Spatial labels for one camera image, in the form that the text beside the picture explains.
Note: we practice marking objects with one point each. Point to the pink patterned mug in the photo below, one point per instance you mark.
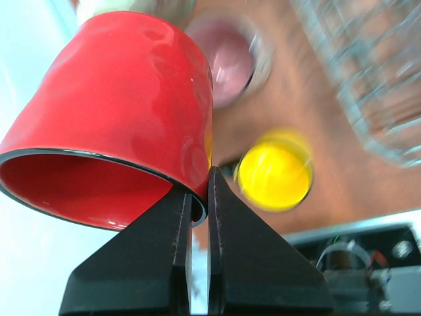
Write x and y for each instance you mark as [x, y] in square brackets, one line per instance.
[238, 53]

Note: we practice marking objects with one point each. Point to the tall cream decorated mug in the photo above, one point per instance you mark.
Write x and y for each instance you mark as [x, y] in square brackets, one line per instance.
[173, 11]

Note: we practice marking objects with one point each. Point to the grey wire dish rack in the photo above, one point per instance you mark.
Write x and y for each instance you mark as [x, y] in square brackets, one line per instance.
[370, 52]

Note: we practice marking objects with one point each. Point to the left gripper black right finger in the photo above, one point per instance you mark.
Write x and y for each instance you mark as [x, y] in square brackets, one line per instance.
[252, 269]

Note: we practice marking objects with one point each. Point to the yellow mug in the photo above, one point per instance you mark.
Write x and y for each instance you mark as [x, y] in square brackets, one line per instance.
[276, 173]

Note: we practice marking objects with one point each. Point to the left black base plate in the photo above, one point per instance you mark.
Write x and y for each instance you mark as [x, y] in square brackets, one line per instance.
[368, 268]

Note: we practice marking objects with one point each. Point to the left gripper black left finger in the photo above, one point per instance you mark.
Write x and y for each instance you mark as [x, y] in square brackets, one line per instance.
[144, 270]

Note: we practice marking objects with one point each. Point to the red mug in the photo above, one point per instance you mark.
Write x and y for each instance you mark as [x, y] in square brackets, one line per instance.
[122, 116]

